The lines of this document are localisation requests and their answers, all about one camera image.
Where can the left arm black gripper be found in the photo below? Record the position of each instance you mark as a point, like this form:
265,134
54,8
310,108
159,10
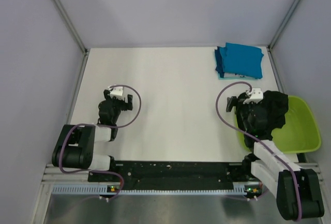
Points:
107,95

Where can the left aluminium corner frame post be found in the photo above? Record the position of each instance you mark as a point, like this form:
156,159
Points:
69,24

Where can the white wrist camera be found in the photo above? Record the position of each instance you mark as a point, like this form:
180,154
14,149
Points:
116,92
254,95

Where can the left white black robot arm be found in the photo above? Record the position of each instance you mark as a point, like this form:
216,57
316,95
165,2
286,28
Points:
163,136

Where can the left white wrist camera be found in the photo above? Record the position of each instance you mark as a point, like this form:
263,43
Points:
116,92

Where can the aluminium corner frame post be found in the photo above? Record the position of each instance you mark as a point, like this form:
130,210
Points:
69,24
285,21

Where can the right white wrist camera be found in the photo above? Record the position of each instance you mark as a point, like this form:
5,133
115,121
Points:
254,95

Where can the teal blue t-shirt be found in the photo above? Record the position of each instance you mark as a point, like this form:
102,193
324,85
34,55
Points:
242,60

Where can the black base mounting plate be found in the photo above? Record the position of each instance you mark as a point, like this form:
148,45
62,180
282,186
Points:
166,175

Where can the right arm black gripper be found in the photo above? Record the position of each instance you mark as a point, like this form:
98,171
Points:
238,102

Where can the black t-shirt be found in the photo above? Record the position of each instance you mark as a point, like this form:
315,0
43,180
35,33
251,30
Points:
277,105

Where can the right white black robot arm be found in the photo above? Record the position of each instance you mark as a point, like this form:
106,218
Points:
296,190

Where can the navy cartoon print folded shirt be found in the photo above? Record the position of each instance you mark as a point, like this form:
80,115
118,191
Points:
219,64

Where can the lime green plastic basin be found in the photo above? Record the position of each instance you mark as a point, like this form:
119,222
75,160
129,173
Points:
300,134

